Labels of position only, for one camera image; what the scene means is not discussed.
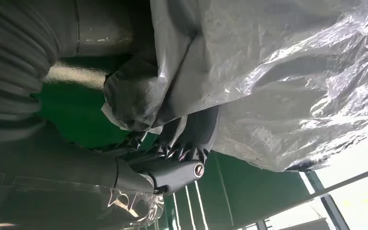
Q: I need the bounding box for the grey metal frame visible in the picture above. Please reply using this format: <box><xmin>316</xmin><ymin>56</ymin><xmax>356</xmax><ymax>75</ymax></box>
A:
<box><xmin>234</xmin><ymin>163</ymin><xmax>368</xmax><ymax>230</ymax></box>

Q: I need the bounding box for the ribbed grey right arm sleeve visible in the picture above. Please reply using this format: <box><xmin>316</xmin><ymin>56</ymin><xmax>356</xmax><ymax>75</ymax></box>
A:
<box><xmin>0</xmin><ymin>0</ymin><xmax>59</xmax><ymax>145</ymax></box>

